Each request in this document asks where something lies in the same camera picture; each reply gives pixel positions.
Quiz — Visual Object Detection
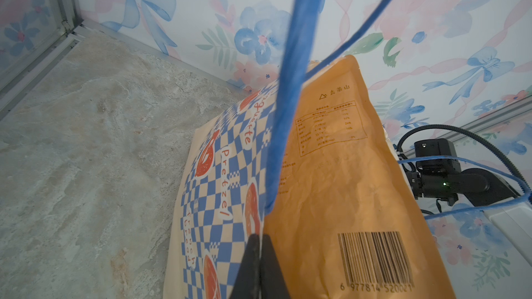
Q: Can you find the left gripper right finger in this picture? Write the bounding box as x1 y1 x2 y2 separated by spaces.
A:
260 235 291 299

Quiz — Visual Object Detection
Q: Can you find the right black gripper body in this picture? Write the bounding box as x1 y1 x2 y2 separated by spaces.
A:
407 138 461 206

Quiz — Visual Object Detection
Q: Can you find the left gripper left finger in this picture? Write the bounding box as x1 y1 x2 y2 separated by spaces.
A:
229 234 260 299

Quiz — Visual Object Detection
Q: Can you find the blue checkered paper bag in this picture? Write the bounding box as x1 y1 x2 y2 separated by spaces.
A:
163 0 532 299

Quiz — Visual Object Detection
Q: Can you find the tan potato chips pouch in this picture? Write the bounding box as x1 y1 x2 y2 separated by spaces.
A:
265 56 455 298

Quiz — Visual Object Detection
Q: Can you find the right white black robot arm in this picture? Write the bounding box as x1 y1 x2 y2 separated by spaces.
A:
407 136 531 262

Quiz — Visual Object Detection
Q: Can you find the black corrugated cable conduit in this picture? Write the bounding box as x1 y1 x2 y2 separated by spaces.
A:
395 123 532 184

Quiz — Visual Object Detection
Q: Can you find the right aluminium corner post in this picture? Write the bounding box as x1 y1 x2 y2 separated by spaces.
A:
404 95 531 158

